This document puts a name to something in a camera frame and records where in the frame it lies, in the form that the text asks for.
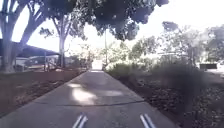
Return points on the robot's own part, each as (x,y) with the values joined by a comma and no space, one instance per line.
(80,121)
(147,121)

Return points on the large forked-trunk tree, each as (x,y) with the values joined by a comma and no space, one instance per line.
(7,50)

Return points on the grey concrete path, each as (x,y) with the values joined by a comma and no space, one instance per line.
(96,100)

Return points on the green bushes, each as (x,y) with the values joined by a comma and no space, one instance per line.
(125,68)

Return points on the thin pole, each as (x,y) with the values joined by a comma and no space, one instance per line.
(106,46)

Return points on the slender-trunk tree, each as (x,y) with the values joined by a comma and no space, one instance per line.
(62,50)

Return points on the leaf-strewn bare ground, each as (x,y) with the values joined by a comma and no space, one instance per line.
(26,88)
(173,100)

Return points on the dark-roofed house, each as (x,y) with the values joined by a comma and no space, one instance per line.
(31,53)

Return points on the row of trees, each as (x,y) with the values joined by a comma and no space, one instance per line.
(180,43)

